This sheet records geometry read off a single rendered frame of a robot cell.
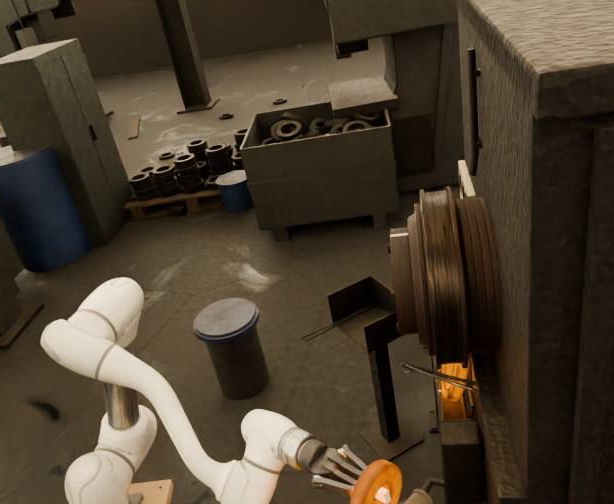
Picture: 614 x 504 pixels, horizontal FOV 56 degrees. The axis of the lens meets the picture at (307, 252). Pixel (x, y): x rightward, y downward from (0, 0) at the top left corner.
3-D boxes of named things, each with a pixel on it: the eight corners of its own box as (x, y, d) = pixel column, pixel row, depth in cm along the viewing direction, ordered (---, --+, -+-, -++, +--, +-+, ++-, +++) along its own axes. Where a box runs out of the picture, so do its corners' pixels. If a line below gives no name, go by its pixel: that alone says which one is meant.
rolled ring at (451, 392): (461, 351, 161) (473, 353, 161) (450, 329, 179) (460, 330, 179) (447, 411, 166) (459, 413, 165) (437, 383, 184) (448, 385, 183)
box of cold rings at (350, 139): (393, 179, 482) (382, 85, 443) (402, 226, 410) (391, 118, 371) (273, 197, 495) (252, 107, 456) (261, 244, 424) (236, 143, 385)
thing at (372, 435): (389, 405, 266) (370, 275, 231) (426, 441, 245) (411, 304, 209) (352, 426, 259) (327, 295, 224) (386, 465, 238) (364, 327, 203)
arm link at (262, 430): (311, 428, 149) (291, 477, 146) (269, 407, 159) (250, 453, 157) (286, 419, 141) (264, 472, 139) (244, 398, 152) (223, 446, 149)
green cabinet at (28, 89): (58, 250, 479) (-25, 68, 405) (94, 212, 539) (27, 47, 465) (110, 245, 470) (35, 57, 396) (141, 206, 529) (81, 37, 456)
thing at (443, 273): (449, 297, 182) (440, 158, 159) (467, 408, 142) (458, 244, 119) (428, 299, 183) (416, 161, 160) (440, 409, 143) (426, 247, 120)
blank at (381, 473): (400, 450, 128) (388, 444, 131) (357, 494, 118) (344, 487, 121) (405, 502, 134) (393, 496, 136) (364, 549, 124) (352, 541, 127)
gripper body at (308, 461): (321, 452, 144) (350, 468, 138) (299, 476, 139) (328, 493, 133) (315, 430, 141) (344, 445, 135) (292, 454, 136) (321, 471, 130)
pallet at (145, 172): (271, 166, 560) (261, 122, 538) (263, 202, 490) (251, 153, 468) (152, 185, 573) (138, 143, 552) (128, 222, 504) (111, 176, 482)
